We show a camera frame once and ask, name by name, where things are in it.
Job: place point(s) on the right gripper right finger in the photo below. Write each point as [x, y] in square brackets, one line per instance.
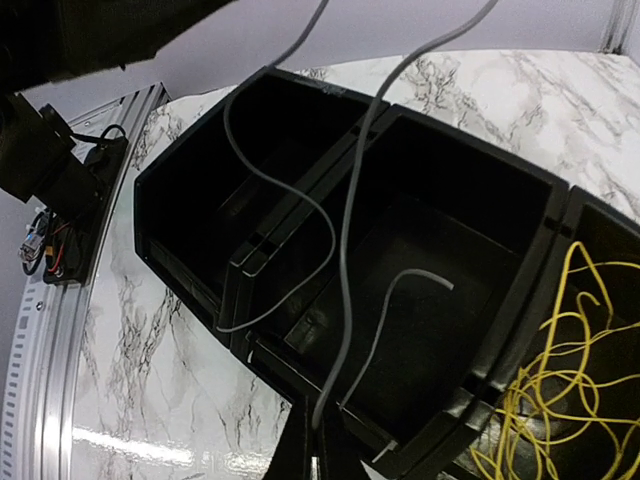
[337, 458]

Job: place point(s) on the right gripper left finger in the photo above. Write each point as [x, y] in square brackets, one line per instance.
[292, 458]

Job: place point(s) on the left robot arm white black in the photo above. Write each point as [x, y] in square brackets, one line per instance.
[49, 41]

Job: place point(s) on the black compartment tray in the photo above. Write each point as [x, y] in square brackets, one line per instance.
[461, 257]

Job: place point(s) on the aluminium front frame rail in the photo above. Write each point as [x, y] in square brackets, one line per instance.
[36, 425]

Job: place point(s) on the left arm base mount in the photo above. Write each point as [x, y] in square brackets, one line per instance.
[63, 237]

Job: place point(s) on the right aluminium corner post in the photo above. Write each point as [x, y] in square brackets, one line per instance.
[618, 27]

